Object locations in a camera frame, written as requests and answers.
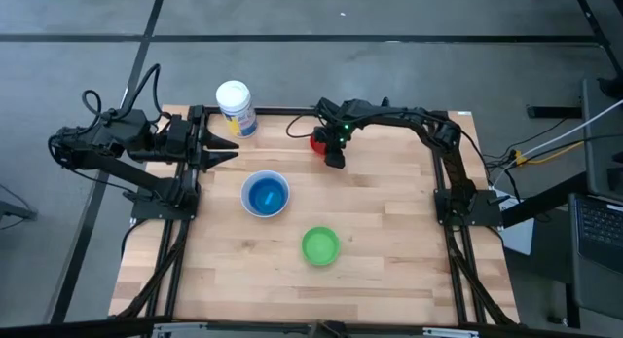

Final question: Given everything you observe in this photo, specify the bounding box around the black floor cable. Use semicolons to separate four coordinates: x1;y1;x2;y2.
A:
479;114;570;169

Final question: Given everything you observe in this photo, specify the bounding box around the black laptop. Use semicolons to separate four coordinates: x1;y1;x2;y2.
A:
568;191;623;277

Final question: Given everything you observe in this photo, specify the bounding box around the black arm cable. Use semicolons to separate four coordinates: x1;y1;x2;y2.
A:
81;89;116;123
284;111;323;140
119;62;165;125

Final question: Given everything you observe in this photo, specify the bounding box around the light grey box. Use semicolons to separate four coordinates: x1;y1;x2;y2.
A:
496;200;536;257

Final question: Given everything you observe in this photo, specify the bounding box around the blue plastic bowl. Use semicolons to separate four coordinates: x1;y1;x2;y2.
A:
247;176;289;216

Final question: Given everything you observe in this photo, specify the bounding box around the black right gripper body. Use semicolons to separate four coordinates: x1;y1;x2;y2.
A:
313;97;367;149

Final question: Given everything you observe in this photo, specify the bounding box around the white disinfecting wipes canister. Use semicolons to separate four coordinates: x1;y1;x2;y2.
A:
215;79;260;140

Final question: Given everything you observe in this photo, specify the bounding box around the white cable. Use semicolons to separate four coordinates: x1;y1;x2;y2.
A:
490;97;623;189

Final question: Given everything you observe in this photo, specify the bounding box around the green plastic bowl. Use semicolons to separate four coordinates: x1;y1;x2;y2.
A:
300;224;342;268

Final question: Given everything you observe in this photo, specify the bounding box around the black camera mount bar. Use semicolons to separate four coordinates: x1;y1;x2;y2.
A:
0;317;623;338

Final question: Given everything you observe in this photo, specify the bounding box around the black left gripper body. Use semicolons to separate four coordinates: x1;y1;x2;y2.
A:
165;104;206;173

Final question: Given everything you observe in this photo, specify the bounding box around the black desk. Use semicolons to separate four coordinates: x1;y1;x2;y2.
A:
499;76;623;329

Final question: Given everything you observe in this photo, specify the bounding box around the grey chair base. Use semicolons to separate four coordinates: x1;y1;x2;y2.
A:
0;183;39;231

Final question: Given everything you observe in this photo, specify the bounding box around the black cable bundle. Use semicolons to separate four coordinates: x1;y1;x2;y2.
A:
445;224;518;326
115;219;192;320

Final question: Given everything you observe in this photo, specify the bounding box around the black floor frame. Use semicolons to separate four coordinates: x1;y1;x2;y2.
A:
485;0;623;79

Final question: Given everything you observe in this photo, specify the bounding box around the red plastic bowl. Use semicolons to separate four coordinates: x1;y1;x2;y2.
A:
309;132;330;158

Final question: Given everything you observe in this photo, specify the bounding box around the yellow cable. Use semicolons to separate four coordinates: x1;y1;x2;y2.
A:
514;141;586;166

